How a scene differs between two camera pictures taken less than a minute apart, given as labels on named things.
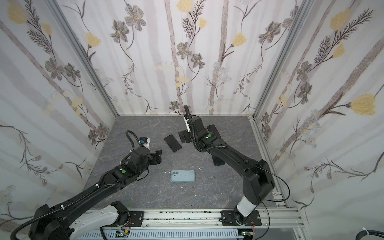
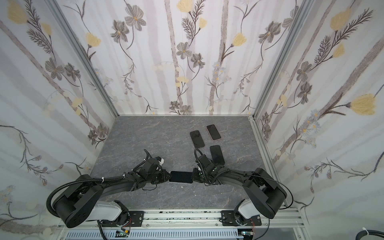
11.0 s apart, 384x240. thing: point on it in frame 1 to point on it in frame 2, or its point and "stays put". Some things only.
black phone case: [217, 160] stays put
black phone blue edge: [212, 128] stays put
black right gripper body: [186, 134] to [199, 174]
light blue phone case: [183, 176] stays put
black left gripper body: [152, 159] to [159, 177]
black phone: [217, 161] stays put
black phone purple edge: [172, 143] to [181, 176]
